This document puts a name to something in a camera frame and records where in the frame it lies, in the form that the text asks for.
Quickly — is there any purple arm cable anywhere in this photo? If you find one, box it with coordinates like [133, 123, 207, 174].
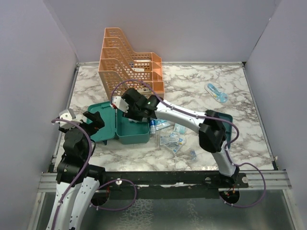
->
[45, 118, 138, 228]
[111, 79, 267, 208]

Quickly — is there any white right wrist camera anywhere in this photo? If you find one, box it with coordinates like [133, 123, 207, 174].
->
[110, 96, 129, 113]

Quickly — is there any peach plastic file organizer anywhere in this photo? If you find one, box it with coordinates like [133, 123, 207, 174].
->
[98, 27, 165, 99]

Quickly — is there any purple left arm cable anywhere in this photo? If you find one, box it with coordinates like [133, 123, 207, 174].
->
[45, 118, 138, 228]

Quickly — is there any blue white dressing packet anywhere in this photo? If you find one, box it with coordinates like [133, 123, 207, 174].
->
[174, 124, 186, 135]

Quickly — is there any clear blue gauze packet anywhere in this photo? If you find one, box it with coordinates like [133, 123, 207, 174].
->
[155, 119, 174, 131]

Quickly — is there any small clear blue packet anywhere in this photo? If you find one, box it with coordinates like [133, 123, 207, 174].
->
[189, 149, 197, 160]

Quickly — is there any white blue bandage roll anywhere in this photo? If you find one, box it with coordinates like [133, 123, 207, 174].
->
[150, 119, 156, 135]

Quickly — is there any teal divided tray insert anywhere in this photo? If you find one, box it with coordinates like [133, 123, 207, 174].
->
[215, 112, 234, 150]

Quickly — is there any blue toothbrush blister pack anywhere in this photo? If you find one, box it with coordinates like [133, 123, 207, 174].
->
[204, 83, 228, 103]

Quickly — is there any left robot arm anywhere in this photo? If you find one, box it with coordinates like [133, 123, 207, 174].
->
[47, 109, 106, 230]

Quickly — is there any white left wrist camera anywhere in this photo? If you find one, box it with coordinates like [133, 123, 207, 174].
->
[52, 108, 81, 130]

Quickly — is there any black metal base rail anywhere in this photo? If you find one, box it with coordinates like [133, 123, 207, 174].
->
[90, 171, 248, 199]

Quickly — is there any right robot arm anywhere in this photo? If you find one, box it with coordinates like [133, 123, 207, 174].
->
[112, 88, 239, 187]

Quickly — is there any teal plastic medicine box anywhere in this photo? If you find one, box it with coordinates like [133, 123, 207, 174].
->
[87, 102, 150, 145]

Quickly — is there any clear bag of wipes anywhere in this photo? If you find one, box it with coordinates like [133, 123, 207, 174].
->
[159, 132, 186, 154]

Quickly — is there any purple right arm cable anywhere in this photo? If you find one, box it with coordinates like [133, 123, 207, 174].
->
[111, 79, 267, 208]

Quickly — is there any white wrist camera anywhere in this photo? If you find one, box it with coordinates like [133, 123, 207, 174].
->
[110, 96, 129, 113]
[52, 108, 81, 130]

